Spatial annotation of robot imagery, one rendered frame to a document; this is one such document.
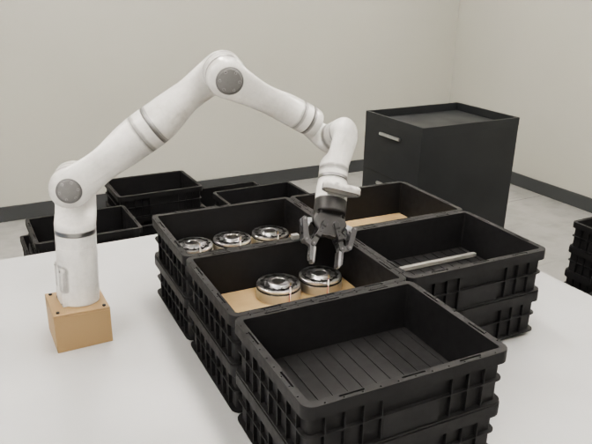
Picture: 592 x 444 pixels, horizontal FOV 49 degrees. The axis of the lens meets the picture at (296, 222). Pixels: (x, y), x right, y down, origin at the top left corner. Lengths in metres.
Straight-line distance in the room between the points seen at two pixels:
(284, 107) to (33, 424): 0.83
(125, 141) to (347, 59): 3.90
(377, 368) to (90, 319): 0.69
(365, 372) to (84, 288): 0.69
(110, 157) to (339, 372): 0.66
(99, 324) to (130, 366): 0.14
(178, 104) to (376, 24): 3.99
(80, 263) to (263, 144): 3.54
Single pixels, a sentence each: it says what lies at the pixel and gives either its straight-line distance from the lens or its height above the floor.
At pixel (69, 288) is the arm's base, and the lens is 1.58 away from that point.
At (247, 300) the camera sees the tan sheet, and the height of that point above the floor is 0.83.
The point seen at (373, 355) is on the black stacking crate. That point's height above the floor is 0.83.
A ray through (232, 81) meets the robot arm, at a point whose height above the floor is 1.31.
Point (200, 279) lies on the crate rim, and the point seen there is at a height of 0.93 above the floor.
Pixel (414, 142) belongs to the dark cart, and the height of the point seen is 0.82.
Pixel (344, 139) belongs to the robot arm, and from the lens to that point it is 1.52.
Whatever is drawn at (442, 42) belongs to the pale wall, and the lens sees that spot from 5.78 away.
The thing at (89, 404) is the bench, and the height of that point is 0.70.
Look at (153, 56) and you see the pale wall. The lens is 4.57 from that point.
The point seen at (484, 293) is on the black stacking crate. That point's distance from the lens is 1.56.
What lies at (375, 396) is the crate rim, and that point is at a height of 0.92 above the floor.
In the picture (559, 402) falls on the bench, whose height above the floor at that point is 0.70.
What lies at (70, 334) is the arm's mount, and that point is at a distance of 1.60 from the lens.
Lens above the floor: 1.52
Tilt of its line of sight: 21 degrees down
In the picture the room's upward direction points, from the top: 1 degrees clockwise
